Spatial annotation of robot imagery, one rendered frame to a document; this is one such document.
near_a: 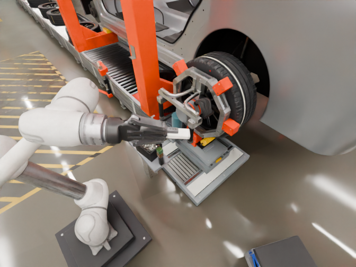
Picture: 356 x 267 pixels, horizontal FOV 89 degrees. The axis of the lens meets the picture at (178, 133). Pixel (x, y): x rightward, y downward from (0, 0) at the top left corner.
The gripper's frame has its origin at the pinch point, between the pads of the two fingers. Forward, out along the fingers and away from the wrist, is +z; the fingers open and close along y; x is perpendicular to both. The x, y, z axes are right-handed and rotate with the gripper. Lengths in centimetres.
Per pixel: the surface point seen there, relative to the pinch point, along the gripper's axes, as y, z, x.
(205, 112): -36, 25, 46
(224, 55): -18, 40, 86
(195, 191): -126, 36, 29
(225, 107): -36, 40, 52
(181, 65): -30, 12, 88
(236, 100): -30, 45, 54
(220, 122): -47, 39, 49
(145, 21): -10, -16, 103
